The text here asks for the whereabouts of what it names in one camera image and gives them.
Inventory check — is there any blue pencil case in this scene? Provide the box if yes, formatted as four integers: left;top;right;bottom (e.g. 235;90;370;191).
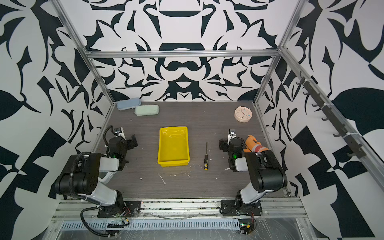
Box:
116;98;142;111

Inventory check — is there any black yellow screwdriver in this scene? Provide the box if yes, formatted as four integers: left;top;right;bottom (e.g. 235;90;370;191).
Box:
204;142;209;171

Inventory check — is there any pink round clock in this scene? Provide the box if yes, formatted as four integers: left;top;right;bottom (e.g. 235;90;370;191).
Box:
234;106;253;123

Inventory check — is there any green pencil case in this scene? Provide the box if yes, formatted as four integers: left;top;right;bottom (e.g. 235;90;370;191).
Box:
135;105;160;117

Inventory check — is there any yellow plastic bin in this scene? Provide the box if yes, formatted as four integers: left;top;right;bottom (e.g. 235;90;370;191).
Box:
158;127;190;168

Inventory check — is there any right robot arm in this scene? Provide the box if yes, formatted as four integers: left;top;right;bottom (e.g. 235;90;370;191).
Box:
219;135;288;211

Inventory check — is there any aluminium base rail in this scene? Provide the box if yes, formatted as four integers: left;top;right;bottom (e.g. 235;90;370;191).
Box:
50;196;308;221

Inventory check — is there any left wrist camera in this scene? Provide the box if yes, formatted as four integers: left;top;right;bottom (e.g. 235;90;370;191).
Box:
113;127;126;139

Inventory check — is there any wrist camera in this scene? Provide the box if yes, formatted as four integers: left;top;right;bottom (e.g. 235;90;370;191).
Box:
113;127;126;139
228;129;237;144

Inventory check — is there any orange plush toy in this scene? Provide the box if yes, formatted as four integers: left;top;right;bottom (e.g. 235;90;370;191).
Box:
244;135;269;153

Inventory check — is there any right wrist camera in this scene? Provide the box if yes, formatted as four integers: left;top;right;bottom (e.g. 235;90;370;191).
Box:
228;129;237;144

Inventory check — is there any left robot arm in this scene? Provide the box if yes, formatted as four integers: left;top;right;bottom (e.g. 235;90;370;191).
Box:
55;134;138;212

